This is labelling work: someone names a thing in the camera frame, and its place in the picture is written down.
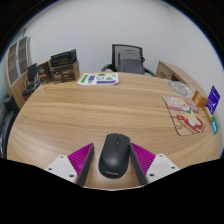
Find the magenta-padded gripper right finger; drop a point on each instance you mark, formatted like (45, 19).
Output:
(161, 165)

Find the black box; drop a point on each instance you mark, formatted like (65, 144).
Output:
(63, 57)

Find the wooden side desk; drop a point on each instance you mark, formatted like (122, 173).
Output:
(166, 70)

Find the large brown cardboard box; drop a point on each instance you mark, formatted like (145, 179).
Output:
(65, 74)

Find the grey backpack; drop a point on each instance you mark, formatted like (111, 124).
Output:
(130, 62)

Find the orange cardboard box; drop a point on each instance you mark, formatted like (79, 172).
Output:
(200, 99)

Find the black leather armchair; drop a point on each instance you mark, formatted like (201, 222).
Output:
(6, 126)

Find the yellow small box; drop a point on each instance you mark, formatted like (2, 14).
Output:
(208, 114)

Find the wooden shelf unit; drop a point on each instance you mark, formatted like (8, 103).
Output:
(15, 66)

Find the purple card package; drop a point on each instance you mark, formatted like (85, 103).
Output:
(213, 99)

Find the black mesh office chair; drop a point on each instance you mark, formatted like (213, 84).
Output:
(115, 50)

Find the black visitor chair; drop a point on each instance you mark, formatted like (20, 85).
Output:
(31, 75)

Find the black computer mouse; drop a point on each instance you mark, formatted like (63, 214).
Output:
(114, 156)

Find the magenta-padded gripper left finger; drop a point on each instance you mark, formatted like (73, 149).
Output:
(61, 166)

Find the green small box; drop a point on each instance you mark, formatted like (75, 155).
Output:
(215, 126)

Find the beige and red printed mouse pad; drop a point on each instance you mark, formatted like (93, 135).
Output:
(183, 115)

